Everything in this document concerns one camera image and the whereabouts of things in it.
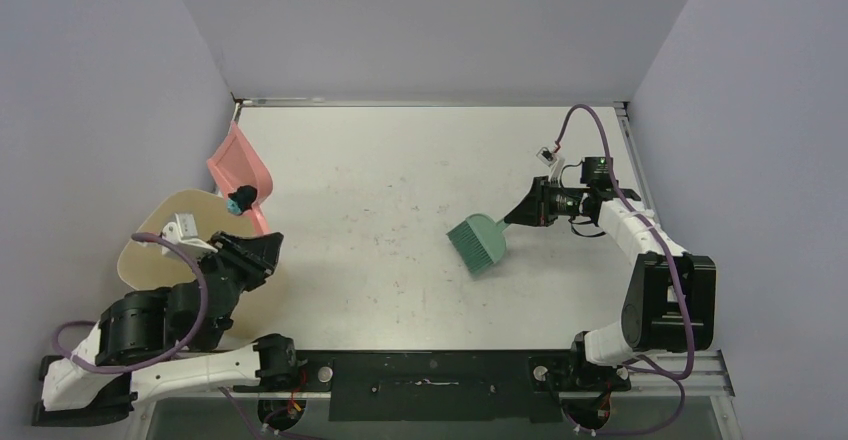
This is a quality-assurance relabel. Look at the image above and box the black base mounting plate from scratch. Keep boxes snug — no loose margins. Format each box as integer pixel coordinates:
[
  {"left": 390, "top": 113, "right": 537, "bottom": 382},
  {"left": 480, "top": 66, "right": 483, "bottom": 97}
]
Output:
[{"left": 254, "top": 350, "right": 631, "bottom": 423}]

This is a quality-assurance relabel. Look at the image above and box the beige waste bin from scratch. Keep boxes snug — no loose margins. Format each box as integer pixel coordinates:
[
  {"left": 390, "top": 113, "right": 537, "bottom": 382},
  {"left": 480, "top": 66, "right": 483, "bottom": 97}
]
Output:
[{"left": 117, "top": 189, "right": 286, "bottom": 348}]

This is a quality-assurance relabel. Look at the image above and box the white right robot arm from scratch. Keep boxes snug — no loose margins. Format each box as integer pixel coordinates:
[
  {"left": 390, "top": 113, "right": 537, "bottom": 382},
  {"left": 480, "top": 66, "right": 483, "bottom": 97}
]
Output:
[{"left": 503, "top": 149, "right": 717, "bottom": 389}]

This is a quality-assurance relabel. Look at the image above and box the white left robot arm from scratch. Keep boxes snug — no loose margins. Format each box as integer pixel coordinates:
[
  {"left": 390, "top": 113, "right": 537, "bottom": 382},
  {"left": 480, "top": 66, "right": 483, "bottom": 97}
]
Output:
[{"left": 31, "top": 232, "right": 304, "bottom": 428}]

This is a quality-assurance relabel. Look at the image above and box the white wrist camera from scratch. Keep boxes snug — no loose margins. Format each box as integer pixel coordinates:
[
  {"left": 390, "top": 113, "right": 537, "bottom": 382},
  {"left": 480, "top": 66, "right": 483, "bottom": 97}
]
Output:
[
  {"left": 536, "top": 147, "right": 565, "bottom": 187},
  {"left": 160, "top": 213, "right": 218, "bottom": 260}
]

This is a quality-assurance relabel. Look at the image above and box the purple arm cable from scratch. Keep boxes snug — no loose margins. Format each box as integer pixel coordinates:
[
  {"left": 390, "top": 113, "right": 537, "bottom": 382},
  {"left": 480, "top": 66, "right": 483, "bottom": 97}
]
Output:
[
  {"left": 553, "top": 104, "right": 697, "bottom": 437},
  {"left": 51, "top": 232, "right": 333, "bottom": 440}
]

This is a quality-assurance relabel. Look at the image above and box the black paper scrap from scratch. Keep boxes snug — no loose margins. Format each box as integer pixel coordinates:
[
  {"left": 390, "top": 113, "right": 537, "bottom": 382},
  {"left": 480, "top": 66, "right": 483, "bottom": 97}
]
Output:
[{"left": 227, "top": 185, "right": 258, "bottom": 215}]

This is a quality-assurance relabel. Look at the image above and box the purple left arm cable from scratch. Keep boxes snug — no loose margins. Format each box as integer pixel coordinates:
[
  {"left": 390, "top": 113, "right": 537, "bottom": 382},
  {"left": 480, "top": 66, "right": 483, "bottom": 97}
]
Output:
[{"left": 51, "top": 232, "right": 333, "bottom": 440}]

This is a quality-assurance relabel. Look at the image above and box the green hand brush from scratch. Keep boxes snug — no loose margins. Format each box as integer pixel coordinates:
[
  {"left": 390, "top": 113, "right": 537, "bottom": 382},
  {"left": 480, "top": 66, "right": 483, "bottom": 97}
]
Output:
[{"left": 446, "top": 213, "right": 509, "bottom": 276}]

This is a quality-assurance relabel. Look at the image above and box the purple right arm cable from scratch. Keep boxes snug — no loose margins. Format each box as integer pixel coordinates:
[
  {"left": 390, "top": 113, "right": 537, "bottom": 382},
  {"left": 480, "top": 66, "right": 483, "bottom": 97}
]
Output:
[{"left": 553, "top": 104, "right": 697, "bottom": 437}]

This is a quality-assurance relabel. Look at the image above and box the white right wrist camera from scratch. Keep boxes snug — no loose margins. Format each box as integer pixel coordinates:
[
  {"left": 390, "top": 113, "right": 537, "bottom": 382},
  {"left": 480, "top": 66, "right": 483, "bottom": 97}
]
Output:
[{"left": 536, "top": 147, "right": 565, "bottom": 187}]

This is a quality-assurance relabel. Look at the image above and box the pink plastic dustpan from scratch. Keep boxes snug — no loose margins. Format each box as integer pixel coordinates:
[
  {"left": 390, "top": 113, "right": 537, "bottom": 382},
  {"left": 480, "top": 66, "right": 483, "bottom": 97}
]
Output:
[{"left": 206, "top": 121, "right": 273, "bottom": 235}]

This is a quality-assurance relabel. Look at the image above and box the teal paper scrap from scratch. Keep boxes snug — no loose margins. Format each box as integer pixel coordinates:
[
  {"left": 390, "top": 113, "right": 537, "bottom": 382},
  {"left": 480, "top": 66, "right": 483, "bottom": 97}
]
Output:
[{"left": 226, "top": 200, "right": 242, "bottom": 216}]

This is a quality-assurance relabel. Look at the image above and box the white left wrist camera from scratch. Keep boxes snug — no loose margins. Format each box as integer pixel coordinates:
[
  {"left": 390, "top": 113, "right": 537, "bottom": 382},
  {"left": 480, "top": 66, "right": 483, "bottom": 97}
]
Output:
[{"left": 160, "top": 213, "right": 218, "bottom": 260}]

